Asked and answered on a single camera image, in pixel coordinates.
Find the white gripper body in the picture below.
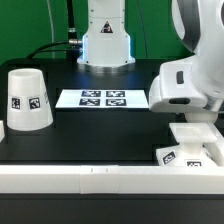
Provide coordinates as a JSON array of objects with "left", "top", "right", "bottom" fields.
[{"left": 148, "top": 54, "right": 224, "bottom": 114}]

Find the white lamp base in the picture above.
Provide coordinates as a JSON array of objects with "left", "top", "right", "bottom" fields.
[{"left": 156, "top": 123, "right": 217, "bottom": 167}]

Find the white lamp bulb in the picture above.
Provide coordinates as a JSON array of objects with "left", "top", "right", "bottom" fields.
[{"left": 185, "top": 112, "right": 218, "bottom": 123}]

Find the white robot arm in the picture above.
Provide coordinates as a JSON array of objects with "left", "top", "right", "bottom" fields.
[{"left": 78, "top": 0, "right": 224, "bottom": 113}]

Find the white lamp shade cone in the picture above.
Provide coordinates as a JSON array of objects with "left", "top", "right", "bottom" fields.
[{"left": 7, "top": 68, "right": 53, "bottom": 131}]

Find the white marker tag sheet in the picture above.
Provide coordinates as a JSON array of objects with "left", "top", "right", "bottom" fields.
[{"left": 56, "top": 89, "right": 148, "bottom": 109}]

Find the white front fence bar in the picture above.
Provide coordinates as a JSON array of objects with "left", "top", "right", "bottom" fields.
[{"left": 0, "top": 165, "right": 224, "bottom": 194}]

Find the white left fence block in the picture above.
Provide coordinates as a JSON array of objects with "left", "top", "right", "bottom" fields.
[{"left": 0, "top": 120, "right": 5, "bottom": 142}]

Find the black cable with connector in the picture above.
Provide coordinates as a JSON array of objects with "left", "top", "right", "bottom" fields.
[{"left": 27, "top": 0, "right": 84, "bottom": 61}]

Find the thin grey cable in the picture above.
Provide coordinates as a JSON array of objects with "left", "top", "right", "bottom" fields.
[{"left": 46, "top": 0, "right": 56, "bottom": 58}]

